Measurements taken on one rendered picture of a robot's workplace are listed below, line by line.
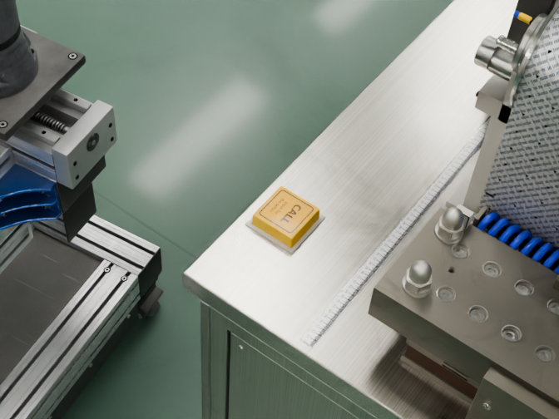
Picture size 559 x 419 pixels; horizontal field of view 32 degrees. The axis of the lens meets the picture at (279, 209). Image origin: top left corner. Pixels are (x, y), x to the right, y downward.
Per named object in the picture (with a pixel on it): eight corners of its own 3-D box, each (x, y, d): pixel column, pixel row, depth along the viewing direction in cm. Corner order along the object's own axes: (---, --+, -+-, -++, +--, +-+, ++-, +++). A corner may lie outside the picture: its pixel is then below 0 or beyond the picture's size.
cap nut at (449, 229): (443, 216, 126) (450, 194, 122) (468, 230, 125) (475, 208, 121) (428, 234, 124) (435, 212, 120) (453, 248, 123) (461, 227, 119)
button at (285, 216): (280, 194, 143) (281, 184, 141) (319, 218, 141) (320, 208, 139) (251, 224, 140) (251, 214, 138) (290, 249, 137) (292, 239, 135)
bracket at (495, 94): (458, 184, 147) (507, 27, 123) (496, 204, 144) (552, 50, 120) (441, 204, 144) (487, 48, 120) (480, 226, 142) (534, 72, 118)
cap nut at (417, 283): (411, 268, 120) (418, 246, 117) (437, 283, 119) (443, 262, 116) (395, 287, 119) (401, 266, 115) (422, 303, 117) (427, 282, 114)
